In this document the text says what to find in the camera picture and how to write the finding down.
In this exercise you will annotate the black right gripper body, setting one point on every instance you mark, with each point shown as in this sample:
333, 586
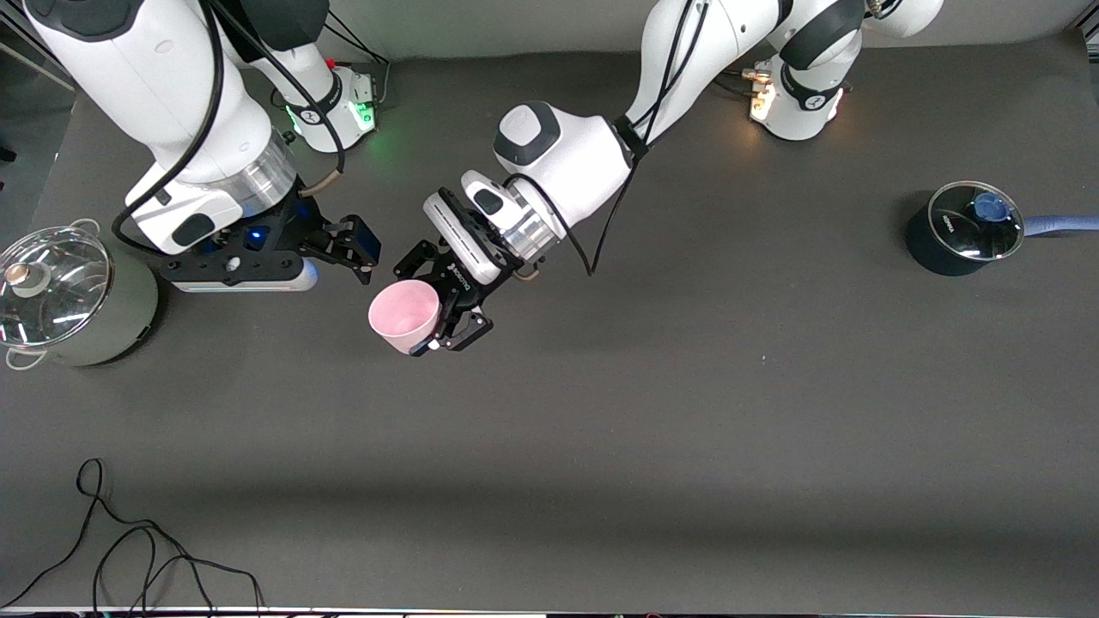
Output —
302, 225

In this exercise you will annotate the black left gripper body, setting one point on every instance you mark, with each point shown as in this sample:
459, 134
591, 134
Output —
458, 283

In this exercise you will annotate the pink plastic cup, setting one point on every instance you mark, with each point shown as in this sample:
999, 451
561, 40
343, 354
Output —
399, 313

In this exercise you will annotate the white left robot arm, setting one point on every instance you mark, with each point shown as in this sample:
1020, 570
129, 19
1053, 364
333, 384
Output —
584, 163

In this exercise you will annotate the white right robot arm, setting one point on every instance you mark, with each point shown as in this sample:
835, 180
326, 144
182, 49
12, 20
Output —
154, 86

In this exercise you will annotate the sage green cooking pot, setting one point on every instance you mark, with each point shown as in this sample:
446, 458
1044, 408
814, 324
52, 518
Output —
124, 313

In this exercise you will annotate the glass pot lid with knob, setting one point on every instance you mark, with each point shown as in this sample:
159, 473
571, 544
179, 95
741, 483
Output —
60, 287

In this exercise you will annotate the dark grey table cloth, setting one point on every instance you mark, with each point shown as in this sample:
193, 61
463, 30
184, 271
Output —
687, 412

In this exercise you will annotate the dark blue saucepan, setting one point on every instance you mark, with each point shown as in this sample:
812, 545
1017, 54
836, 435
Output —
936, 253

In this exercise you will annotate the glass lid with blue knob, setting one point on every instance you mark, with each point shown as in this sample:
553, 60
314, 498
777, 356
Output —
970, 223

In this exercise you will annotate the aluminium frame rail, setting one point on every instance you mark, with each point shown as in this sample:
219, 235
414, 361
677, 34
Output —
39, 64

